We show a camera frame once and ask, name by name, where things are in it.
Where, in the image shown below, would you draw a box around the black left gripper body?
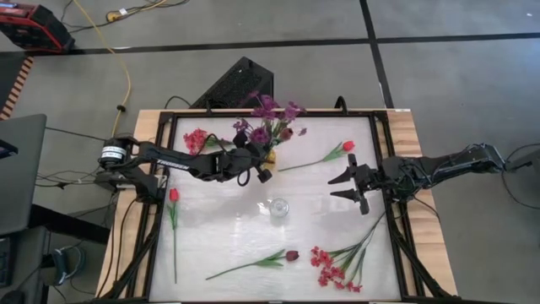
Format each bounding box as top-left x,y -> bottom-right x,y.
210,131 -> 274,187

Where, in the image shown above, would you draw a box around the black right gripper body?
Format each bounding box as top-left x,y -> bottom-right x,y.
346,153 -> 386,216

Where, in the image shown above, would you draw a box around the dark red artificial tulip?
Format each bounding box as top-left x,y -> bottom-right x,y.
278,127 -> 295,147
205,248 -> 300,281

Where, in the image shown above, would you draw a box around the red artificial flower bunch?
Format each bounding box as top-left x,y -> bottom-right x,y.
310,210 -> 387,294
182,128 -> 233,156

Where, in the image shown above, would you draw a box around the clear cut-glass vase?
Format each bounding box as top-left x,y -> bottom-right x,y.
268,197 -> 290,219

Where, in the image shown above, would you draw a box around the bright red artificial tulip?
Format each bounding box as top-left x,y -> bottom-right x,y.
277,139 -> 356,173
167,187 -> 181,285

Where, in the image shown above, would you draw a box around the black computer tower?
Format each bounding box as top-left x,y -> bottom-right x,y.
189,56 -> 275,110

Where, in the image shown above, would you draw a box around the grey stand foot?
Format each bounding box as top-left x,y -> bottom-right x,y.
504,148 -> 540,175

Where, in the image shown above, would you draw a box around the dark blue headphones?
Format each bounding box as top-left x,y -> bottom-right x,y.
51,245 -> 85,286

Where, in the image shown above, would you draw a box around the grey flat panel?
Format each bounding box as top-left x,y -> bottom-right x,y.
0,112 -> 48,236

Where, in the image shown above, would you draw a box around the orange black striped strip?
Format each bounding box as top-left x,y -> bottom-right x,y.
0,56 -> 35,122

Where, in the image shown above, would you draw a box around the red and black tool case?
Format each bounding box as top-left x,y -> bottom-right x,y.
0,2 -> 76,54

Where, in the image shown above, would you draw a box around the black metal table frame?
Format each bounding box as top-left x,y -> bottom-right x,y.
90,107 -> 459,304

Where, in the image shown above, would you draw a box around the yellow floor cable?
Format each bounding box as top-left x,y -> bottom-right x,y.
72,0 -> 132,138

